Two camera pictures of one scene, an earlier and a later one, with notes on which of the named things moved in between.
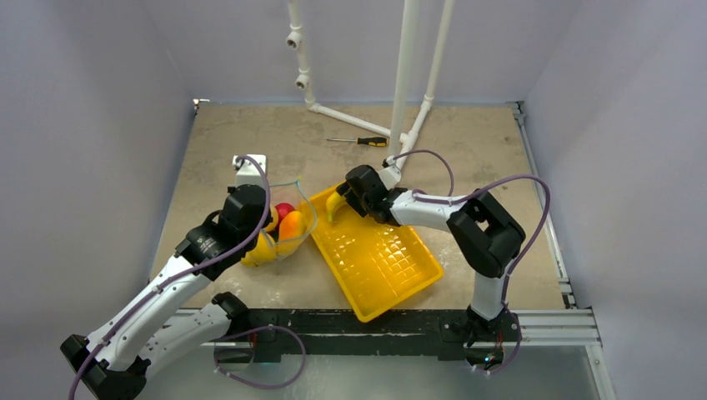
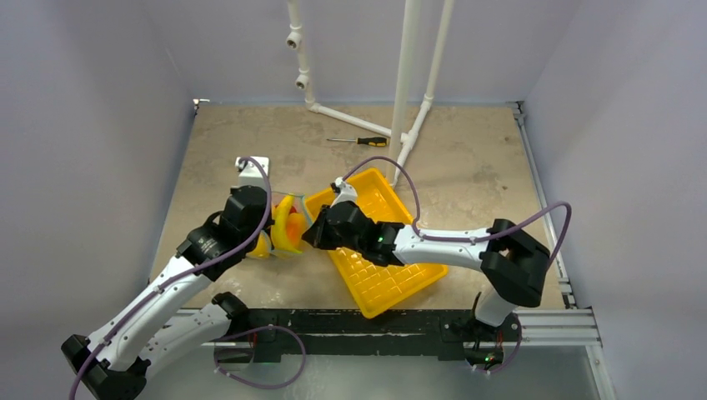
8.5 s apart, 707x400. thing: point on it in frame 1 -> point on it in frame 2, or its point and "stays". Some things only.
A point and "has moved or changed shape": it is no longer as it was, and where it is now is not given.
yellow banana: x=333 y=201 has moved or changed shape
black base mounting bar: x=456 y=336 stays
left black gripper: x=231 y=188 stays
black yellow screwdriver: x=375 y=142 stays
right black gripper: x=353 y=193 -> x=318 y=232
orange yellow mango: x=292 y=234 stays
